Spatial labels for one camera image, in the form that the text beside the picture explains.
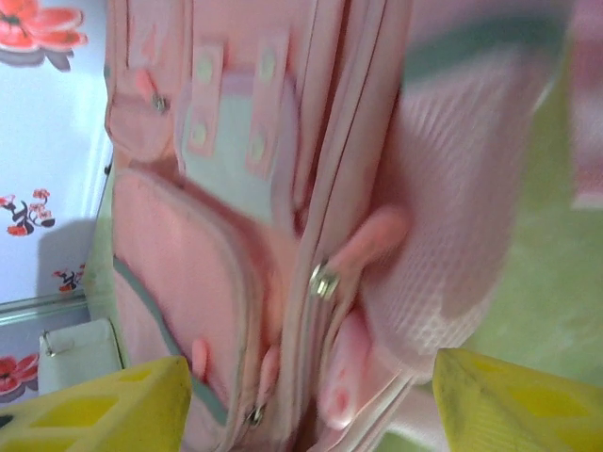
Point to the aluminium frame post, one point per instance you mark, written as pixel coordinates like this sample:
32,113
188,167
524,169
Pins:
42,308

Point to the pink school backpack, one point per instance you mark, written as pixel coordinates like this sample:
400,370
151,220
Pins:
264,198

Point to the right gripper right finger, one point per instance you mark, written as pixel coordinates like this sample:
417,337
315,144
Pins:
518,409

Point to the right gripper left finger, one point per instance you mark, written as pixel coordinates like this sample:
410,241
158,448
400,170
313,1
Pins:
118,414

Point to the white lidded storage box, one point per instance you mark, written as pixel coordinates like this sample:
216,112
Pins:
80,348

